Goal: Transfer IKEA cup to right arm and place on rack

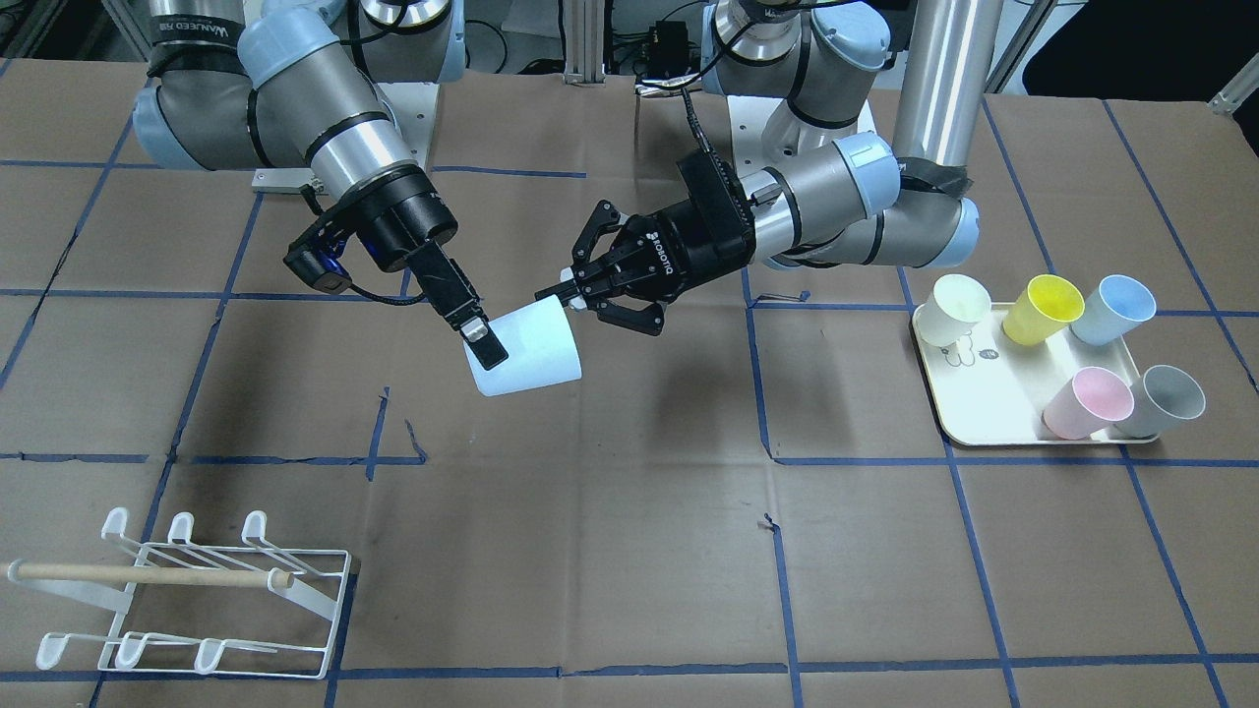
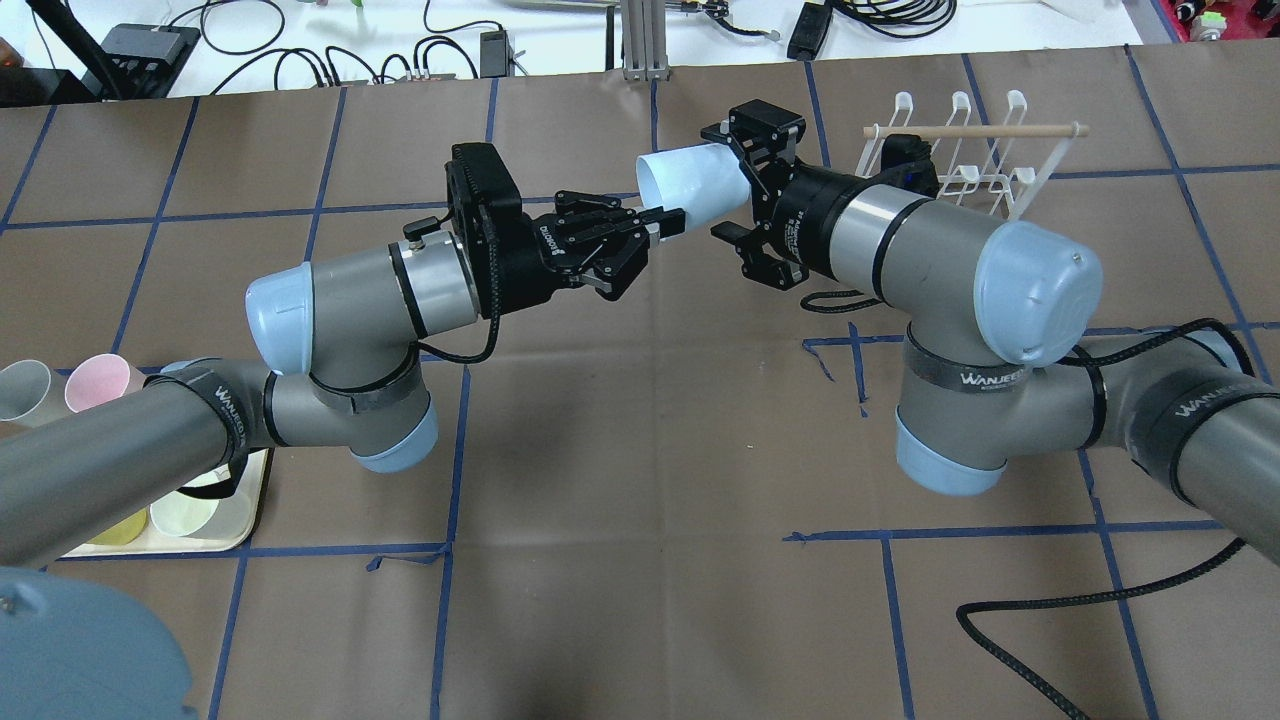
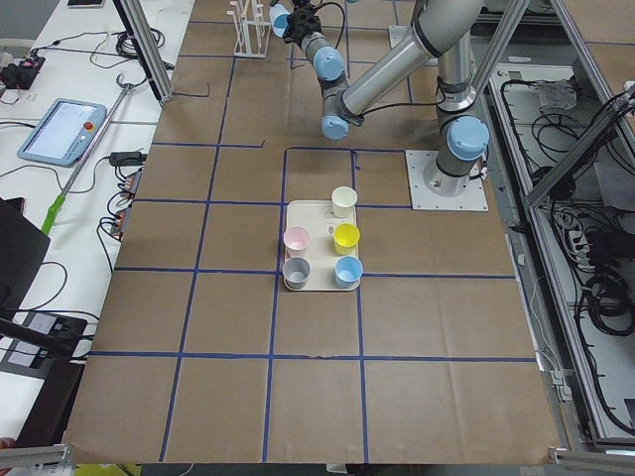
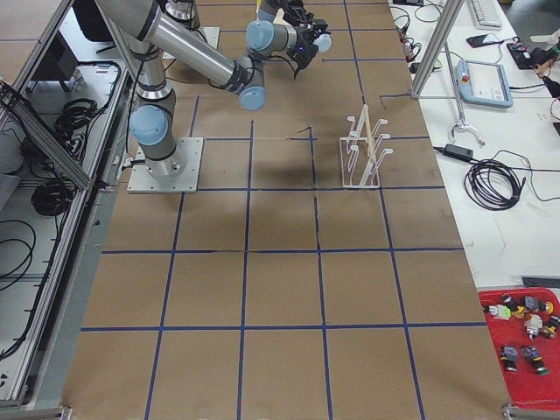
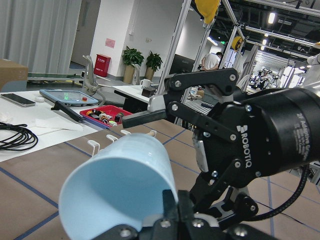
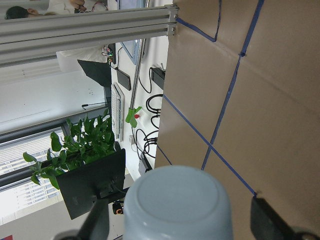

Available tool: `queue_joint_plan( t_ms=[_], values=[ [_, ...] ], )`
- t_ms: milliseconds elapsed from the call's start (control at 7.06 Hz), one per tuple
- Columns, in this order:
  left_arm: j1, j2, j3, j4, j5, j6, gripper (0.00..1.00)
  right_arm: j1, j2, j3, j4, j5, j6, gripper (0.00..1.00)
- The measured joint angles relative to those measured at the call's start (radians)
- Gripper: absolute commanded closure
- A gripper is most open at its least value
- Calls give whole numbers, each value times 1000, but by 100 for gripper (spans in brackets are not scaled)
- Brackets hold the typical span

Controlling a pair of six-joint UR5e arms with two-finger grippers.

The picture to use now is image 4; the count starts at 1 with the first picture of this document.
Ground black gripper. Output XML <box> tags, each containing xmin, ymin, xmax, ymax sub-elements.
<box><xmin>291</xmin><ymin>26</ymin><xmax>322</xmax><ymax>70</ymax></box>
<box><xmin>283</xmin><ymin>3</ymin><xmax>327</xmax><ymax>33</ymax></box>

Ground light blue plastic cup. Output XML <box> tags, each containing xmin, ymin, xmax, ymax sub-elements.
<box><xmin>313</xmin><ymin>33</ymin><xmax>333</xmax><ymax>53</ymax></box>

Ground metal reacher grabber tool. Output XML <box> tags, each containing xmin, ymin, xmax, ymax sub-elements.
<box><xmin>444</xmin><ymin>47</ymin><xmax>486</xmax><ymax>148</ymax></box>

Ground black smartphone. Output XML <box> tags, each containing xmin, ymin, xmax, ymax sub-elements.
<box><xmin>465</xmin><ymin>33</ymin><xmax>503</xmax><ymax>48</ymax></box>

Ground blue teach pendant tablet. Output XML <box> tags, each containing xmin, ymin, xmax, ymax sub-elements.
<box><xmin>455</xmin><ymin>59</ymin><xmax>513</xmax><ymax>109</ymax></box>

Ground black power adapter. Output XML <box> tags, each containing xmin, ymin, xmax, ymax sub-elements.
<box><xmin>444</xmin><ymin>143</ymin><xmax>473</xmax><ymax>162</ymax></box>

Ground red parts tray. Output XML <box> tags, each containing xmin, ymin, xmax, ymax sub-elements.
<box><xmin>479</xmin><ymin>288</ymin><xmax>559</xmax><ymax>411</ymax></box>

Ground white wire cup rack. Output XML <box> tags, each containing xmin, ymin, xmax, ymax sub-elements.
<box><xmin>339</xmin><ymin>104</ymin><xmax>394</xmax><ymax>189</ymax></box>

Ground aluminium frame post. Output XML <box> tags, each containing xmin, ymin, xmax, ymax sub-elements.
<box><xmin>410</xmin><ymin>0</ymin><xmax>464</xmax><ymax>99</ymax></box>

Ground coiled black cable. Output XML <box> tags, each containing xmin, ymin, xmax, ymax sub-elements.
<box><xmin>463</xmin><ymin>150</ymin><xmax>560</xmax><ymax>212</ymax></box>

